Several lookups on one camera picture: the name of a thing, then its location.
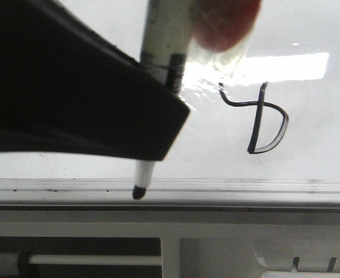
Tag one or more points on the white horizontal stand bar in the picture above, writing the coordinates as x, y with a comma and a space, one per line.
90, 260

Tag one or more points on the white black-tipped whiteboard marker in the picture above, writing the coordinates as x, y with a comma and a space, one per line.
167, 33

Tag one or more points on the white whiteboard with aluminium frame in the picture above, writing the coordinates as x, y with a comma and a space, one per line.
295, 47

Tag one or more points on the white plastic marker tray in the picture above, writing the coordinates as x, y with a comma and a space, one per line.
252, 257

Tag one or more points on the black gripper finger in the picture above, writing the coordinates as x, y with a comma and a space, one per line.
65, 89

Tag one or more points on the red round magnet with tape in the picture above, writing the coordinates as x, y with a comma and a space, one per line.
221, 33

